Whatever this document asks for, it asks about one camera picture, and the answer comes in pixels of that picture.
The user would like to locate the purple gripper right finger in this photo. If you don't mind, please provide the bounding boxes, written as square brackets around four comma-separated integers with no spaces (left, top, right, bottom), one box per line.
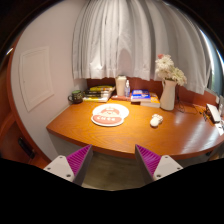
[135,145,182,184]

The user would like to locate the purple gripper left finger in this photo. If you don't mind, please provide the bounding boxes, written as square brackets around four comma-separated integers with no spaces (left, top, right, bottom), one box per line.
[44,145,93,186]

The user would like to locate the white computer mouse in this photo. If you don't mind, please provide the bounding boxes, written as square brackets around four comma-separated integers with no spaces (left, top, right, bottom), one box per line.
[150,114,163,127]

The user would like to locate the red and white mouse pad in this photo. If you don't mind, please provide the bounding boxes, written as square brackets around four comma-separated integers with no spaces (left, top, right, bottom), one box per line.
[91,103,129,127]

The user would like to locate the orange book underneath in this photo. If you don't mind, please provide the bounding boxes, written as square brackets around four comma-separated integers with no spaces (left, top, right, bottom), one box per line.
[140,92,160,108]

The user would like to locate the white ceramic vase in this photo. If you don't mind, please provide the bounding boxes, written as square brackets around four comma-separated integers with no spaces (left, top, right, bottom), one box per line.
[160,80,177,111]

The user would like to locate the dark green mug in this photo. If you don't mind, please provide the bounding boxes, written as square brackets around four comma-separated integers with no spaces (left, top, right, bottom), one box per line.
[68,90,83,104]

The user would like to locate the blue book on top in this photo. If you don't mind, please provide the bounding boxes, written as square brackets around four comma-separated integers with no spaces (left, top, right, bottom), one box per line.
[131,89,151,101]

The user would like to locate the stack of books left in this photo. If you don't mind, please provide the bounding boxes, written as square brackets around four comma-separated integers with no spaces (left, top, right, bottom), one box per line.
[83,86,115,102]

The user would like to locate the red flat tray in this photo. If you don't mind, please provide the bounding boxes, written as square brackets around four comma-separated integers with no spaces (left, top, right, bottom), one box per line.
[111,95,131,102]

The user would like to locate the clear spray bottle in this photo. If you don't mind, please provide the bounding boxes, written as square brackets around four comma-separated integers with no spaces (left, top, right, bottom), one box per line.
[125,80,130,97]

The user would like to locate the white device on right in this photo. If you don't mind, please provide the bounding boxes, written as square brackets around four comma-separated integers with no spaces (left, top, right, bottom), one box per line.
[206,104,221,123]

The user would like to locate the white cylindrical container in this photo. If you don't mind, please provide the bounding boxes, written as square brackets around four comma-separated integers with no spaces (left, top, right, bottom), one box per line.
[115,75,127,96]

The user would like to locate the white and pink flowers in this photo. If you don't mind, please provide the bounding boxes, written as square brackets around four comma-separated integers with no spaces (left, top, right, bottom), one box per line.
[155,54,187,86]

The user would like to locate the white sheer curtain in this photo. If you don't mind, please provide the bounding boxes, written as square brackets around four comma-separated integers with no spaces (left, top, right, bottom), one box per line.
[72,0,210,94]

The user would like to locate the black cable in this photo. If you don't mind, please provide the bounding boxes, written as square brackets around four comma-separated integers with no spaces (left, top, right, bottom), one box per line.
[175,93,186,114]

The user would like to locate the white wall panel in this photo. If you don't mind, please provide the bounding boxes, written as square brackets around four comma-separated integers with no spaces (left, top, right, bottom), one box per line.
[19,47,54,112]

